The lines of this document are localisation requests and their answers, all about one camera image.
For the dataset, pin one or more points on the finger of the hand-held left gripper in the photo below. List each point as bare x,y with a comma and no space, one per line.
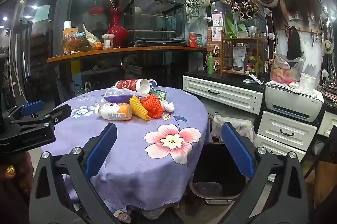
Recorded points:
62,111
33,107

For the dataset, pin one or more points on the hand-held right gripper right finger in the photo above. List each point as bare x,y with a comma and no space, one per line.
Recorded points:
237,150

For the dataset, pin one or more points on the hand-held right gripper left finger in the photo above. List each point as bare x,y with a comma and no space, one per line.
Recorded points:
101,150

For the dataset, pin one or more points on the black trash bin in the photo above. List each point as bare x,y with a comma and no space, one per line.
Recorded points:
210,160

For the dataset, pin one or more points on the white bottle orange label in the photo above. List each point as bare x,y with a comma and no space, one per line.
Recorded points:
113,112

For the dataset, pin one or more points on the yellow foam fruit net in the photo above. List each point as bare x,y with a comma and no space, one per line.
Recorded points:
138,108

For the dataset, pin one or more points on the clear plastic wrapper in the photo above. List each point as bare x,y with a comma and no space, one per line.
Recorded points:
115,95

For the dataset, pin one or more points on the red foam fruit net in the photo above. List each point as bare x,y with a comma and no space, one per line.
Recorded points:
153,106

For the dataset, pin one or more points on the red paper cup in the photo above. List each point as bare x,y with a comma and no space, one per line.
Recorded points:
129,83

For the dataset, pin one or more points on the white tissue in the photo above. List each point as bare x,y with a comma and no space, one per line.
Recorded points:
168,106

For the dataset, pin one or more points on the person's left hand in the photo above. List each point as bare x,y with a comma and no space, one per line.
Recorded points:
11,171

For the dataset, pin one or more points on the white plastic bag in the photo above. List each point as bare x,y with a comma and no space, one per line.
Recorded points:
246,127

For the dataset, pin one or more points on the purple floral tablecloth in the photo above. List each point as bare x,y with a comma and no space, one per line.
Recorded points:
126,160

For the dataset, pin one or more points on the white drawer cabinet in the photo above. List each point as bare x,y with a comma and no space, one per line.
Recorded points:
287,131

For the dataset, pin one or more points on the glass fruit bowl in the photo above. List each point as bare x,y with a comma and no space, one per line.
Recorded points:
75,42

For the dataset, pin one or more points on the white printer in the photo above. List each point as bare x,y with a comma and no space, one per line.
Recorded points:
292,102

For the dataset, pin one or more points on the white tube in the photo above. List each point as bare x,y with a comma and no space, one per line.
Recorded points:
255,79

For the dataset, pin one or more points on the yellow snack bag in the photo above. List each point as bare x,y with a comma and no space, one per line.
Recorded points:
92,38

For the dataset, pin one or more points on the green crumpled packet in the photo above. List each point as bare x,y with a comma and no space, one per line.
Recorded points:
159,94

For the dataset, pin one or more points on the orange box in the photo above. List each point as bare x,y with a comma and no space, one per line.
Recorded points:
69,30

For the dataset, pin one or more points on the lidded drink cup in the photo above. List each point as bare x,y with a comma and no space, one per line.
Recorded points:
108,41

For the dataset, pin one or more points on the blue yogurt cup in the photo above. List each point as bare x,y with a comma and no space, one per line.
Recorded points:
153,83

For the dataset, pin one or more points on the white paper cup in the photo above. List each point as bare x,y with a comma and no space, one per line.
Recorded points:
68,24

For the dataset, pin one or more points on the brown box white mark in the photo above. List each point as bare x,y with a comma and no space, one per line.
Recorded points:
217,64
214,48

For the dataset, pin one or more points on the green bottle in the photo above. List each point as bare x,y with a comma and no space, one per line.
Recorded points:
210,64

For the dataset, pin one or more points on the wooden counter shelf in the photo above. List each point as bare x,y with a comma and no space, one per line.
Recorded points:
131,50

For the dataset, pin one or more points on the clear bag of snacks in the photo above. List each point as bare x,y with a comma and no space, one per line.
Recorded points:
285,68

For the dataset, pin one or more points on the red vase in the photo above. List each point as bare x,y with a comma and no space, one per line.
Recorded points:
117,31

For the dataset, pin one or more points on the white plastic roll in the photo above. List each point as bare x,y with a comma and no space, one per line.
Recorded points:
307,83

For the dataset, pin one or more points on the wooden desktop rack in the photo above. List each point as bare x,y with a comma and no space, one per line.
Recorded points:
243,39

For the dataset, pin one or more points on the teal glass jar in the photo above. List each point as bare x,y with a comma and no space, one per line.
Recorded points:
199,41

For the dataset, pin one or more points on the brown box with picture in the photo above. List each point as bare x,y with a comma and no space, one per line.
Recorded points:
214,33

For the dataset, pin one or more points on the red can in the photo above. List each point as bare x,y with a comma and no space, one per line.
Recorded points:
192,40

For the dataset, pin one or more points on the hanging black wig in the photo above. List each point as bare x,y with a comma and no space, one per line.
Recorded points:
294,43

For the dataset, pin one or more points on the pink box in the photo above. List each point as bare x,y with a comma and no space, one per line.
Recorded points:
217,20

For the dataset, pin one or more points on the glass display case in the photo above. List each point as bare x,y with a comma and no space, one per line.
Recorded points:
155,18

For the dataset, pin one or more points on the hanging tape roll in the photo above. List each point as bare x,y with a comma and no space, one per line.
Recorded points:
327,45

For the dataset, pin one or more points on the ornamental headdress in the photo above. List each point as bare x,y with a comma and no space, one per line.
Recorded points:
243,6

